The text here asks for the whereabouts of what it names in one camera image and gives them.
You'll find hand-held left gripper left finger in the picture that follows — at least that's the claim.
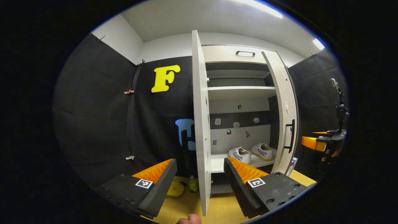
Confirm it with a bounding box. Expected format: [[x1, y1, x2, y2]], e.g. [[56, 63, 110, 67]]
[[93, 158, 178, 219]]

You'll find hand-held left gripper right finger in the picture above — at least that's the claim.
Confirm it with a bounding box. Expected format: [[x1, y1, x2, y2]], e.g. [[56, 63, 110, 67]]
[[223, 156, 317, 219]]

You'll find white canvas shoe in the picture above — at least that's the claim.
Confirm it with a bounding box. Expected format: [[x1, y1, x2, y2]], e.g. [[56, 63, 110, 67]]
[[251, 143, 274, 161], [229, 147, 252, 165]]

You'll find white cabinet door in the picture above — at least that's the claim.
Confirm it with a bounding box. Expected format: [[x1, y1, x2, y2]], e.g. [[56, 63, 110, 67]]
[[191, 30, 212, 217], [262, 51, 299, 175]]

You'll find white shoe cabinet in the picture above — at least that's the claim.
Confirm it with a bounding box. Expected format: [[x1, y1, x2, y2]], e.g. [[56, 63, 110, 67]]
[[191, 30, 300, 217]]

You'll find white cabinet shelf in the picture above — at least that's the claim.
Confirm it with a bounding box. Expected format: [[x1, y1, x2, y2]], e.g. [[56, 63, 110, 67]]
[[211, 152, 276, 173], [208, 86, 277, 100]]

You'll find beige cabinet drawer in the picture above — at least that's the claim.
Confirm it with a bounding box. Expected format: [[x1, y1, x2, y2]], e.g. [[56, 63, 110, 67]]
[[202, 45, 279, 64]]

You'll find yellow round object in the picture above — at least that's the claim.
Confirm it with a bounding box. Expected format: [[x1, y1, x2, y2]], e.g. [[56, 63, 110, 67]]
[[165, 181, 186, 199]]

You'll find pale blue book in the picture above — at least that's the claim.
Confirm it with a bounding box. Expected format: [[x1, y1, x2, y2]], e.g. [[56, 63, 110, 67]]
[[286, 156, 299, 177]]

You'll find small green bottle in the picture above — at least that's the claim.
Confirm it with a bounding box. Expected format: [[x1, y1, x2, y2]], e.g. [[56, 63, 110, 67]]
[[188, 175, 199, 193]]

